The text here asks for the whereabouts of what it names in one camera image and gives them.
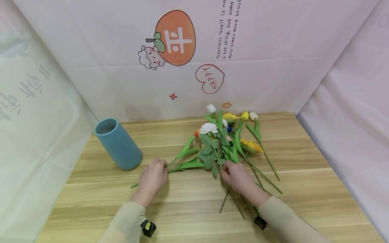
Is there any person's left hand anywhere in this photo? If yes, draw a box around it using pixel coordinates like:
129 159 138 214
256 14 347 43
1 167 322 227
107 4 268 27
131 157 168 208

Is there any person's right hand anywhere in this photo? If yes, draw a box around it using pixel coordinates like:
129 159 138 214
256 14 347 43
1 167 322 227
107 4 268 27
219 161 271 208

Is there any orange artificial tulip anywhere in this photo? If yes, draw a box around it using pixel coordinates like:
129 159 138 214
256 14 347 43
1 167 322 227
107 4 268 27
131 129 206 189

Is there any pile of artificial flowers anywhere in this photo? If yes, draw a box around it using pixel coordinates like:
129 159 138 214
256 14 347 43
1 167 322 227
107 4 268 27
198 104 284 220

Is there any blue cylindrical vase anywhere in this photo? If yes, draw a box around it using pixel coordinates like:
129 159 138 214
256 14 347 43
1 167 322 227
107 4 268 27
94 118 143 171

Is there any black wrist band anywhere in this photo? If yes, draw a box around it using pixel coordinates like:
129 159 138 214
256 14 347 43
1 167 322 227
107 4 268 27
140 219 157 238
254 216 268 231

